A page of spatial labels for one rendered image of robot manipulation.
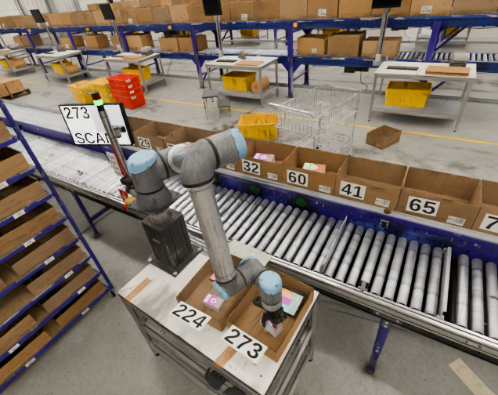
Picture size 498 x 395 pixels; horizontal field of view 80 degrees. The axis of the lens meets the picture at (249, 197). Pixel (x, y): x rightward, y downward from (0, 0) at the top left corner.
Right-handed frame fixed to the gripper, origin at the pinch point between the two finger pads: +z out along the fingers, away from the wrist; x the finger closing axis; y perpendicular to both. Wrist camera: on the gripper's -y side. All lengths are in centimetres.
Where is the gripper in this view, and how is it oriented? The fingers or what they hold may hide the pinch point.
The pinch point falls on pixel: (270, 324)
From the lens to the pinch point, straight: 157.0
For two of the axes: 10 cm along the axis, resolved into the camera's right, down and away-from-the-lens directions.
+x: 7.1, -4.8, 5.3
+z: 0.9, 7.9, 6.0
